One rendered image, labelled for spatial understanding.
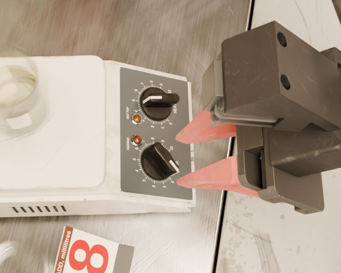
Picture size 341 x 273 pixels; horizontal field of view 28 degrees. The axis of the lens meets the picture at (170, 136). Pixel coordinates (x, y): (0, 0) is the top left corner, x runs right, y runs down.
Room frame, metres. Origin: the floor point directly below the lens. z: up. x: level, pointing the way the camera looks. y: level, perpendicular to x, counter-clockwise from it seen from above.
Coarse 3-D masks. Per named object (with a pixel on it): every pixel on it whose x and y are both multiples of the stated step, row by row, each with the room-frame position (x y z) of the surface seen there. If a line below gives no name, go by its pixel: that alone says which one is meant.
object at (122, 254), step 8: (80, 232) 0.12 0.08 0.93; (104, 240) 0.12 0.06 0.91; (120, 248) 0.11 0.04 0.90; (128, 248) 0.11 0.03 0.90; (112, 256) 0.11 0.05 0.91; (120, 256) 0.11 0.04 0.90; (128, 256) 0.11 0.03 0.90; (112, 264) 0.10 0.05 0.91; (120, 264) 0.10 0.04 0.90; (128, 264) 0.10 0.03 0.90; (112, 272) 0.09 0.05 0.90; (120, 272) 0.09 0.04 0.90; (128, 272) 0.09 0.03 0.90
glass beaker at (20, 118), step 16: (0, 48) 0.24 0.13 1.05; (16, 48) 0.24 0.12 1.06; (0, 64) 0.23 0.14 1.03; (16, 64) 0.24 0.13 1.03; (32, 64) 0.22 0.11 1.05; (32, 96) 0.20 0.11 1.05; (0, 112) 0.19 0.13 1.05; (16, 112) 0.19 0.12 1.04; (32, 112) 0.20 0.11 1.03; (48, 112) 0.21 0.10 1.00; (0, 128) 0.19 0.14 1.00; (16, 128) 0.19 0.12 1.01; (32, 128) 0.19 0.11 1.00
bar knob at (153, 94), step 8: (152, 88) 0.25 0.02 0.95; (144, 96) 0.24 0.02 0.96; (152, 96) 0.24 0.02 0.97; (160, 96) 0.24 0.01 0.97; (168, 96) 0.24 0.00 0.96; (176, 96) 0.24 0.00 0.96; (144, 104) 0.23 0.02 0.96; (152, 104) 0.23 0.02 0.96; (160, 104) 0.23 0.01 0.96; (168, 104) 0.24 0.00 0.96; (144, 112) 0.23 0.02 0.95; (152, 112) 0.23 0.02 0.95; (160, 112) 0.23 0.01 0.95; (168, 112) 0.23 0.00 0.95; (160, 120) 0.22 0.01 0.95
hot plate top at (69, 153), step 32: (64, 64) 0.26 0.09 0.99; (96, 64) 0.26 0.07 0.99; (64, 96) 0.23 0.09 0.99; (96, 96) 0.23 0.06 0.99; (64, 128) 0.20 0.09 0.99; (96, 128) 0.20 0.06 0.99; (0, 160) 0.17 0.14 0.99; (32, 160) 0.17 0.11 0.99; (64, 160) 0.17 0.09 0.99; (96, 160) 0.17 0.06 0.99
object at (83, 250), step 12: (72, 240) 0.11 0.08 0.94; (84, 240) 0.12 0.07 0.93; (96, 240) 0.12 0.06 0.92; (72, 252) 0.10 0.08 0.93; (84, 252) 0.11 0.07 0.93; (96, 252) 0.11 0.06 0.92; (108, 252) 0.11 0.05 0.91; (72, 264) 0.09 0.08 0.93; (84, 264) 0.10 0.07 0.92; (96, 264) 0.10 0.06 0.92; (108, 264) 0.10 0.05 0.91
